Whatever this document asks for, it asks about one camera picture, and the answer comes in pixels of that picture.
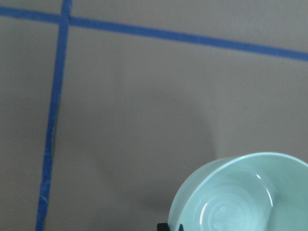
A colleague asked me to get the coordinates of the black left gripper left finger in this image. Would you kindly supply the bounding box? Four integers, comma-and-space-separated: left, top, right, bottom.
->
156, 223, 169, 231

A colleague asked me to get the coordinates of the light green ceramic bowl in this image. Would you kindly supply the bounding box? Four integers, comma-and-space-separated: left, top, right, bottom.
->
167, 153, 308, 231

